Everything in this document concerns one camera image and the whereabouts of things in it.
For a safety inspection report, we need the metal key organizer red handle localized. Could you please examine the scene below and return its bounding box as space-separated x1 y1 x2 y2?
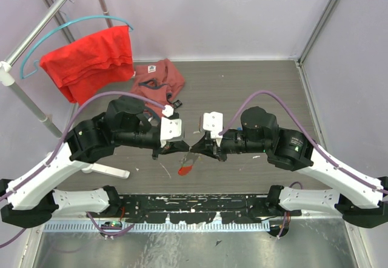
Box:
178 152 201 176

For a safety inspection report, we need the yellow tag key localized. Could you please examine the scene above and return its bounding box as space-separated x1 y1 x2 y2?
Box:
193 119 203 134

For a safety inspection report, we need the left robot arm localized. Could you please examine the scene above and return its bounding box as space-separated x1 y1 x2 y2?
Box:
1 95 190 229

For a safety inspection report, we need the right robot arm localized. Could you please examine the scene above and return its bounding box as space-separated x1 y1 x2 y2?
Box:
190 107 387 229

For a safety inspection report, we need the dusty red shirt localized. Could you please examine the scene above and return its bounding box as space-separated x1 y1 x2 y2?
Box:
130 59 186 107

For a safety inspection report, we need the bright red cloth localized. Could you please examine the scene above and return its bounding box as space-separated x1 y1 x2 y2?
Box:
39 25 134 105

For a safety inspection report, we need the teal clothes hanger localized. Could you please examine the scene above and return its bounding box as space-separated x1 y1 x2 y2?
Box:
19 15 135 79

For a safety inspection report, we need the metal clothes rack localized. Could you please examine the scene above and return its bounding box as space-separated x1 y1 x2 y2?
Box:
0 0 131 179

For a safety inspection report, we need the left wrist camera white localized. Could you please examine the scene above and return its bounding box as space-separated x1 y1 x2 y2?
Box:
159 105 184 148

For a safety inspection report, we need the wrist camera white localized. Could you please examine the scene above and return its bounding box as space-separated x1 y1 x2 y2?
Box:
159 105 184 148
201 112 223 147

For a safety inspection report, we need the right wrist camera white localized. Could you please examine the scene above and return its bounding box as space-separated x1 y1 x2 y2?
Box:
201 112 223 147

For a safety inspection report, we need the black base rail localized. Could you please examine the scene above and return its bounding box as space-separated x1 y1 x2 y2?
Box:
99 186 292 224

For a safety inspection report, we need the grey slotted cable duct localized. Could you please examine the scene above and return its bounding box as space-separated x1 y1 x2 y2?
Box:
43 220 270 233

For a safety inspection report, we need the aluminium frame post right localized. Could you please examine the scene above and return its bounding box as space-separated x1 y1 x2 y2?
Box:
297 0 340 66

